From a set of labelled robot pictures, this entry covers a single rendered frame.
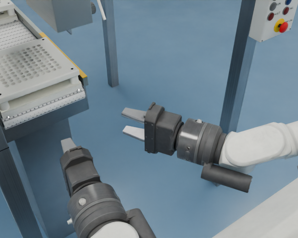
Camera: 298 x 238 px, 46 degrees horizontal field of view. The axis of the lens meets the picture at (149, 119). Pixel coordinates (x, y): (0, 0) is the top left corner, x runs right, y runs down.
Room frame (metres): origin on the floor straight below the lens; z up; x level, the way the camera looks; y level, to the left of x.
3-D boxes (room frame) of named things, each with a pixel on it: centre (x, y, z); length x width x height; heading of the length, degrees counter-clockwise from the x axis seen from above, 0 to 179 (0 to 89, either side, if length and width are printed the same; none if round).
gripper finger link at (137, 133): (0.57, 0.03, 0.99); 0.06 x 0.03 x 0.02; 67
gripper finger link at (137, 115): (0.57, 0.03, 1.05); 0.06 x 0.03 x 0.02; 67
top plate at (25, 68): (0.90, 0.37, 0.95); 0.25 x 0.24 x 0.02; 125
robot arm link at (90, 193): (0.39, 0.11, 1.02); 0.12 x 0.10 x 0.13; 27
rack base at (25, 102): (0.90, 0.37, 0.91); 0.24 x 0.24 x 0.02; 35
